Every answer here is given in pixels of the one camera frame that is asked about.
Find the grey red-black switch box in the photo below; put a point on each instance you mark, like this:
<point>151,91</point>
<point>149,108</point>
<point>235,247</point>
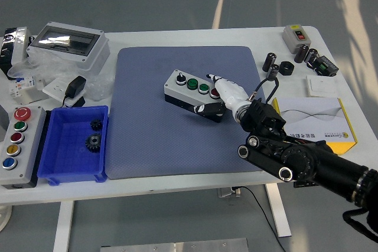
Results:
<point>292,41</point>

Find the grey five-button control box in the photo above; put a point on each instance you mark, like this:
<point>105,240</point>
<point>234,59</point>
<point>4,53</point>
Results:
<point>25,151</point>

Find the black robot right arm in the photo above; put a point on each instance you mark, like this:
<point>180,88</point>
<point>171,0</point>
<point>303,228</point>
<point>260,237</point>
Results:
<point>325,157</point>

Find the blue-grey textured mat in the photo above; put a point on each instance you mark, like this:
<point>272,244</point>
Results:
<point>147,134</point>

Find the white circuit breaker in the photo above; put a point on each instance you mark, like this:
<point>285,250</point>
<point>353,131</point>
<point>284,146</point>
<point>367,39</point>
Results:
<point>22,85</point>

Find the grey four-button control box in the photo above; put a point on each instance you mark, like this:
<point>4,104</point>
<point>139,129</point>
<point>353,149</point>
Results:
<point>183,94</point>

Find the white wall socket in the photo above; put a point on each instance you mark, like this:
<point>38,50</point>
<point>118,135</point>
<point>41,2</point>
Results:
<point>54,88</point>

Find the white table leg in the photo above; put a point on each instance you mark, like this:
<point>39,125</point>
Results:
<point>62,225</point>
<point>279,210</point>

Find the grey bracket under table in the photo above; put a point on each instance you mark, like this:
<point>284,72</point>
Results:
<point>227,192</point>

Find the black hex nut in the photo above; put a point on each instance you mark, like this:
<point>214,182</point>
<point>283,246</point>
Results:
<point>286,68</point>

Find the grey enclosure with clear lid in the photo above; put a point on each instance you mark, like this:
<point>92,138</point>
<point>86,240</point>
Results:
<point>88,57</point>

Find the clear plastic bag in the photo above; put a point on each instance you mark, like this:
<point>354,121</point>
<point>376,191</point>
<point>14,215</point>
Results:
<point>53,70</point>

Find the white black wrapped device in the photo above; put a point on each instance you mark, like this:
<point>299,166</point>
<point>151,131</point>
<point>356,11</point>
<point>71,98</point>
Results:
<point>20,45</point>

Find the white round stand base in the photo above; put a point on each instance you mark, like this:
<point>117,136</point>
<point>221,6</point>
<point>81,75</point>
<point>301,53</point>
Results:
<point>4,218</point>

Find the black cylindrical capacitor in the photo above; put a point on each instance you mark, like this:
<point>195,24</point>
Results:
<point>272,72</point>
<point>269,62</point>
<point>301,53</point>
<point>310,57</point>

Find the blue plastic bin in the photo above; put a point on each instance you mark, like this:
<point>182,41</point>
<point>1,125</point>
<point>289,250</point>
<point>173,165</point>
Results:
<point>65,160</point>

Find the large black bevel gear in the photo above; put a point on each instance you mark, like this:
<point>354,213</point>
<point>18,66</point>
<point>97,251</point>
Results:
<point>94,143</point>

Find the black power adapter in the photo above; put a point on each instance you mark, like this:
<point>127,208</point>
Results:
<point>75,86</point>

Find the grey metal box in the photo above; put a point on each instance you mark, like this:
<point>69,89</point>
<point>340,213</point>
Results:
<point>3,122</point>

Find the white wall switch plate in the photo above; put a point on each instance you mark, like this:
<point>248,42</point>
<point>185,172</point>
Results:
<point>322,86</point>

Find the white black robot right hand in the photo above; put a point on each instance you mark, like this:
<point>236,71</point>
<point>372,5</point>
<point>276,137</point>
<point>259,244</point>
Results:
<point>230,92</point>

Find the black desk control panel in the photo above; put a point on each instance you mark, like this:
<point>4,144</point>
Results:
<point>304,184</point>

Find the black module with green terminal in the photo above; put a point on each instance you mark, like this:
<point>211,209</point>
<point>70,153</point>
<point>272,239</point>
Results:
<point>326,66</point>

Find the yellow white cardboard box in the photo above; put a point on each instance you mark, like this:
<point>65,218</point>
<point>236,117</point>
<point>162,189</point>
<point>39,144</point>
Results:
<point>319,116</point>

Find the grey metal base plate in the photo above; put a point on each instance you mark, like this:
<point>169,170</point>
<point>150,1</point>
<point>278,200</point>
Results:
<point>177,246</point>

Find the small black bevel gear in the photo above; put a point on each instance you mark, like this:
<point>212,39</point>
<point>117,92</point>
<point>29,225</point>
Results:
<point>96,124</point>

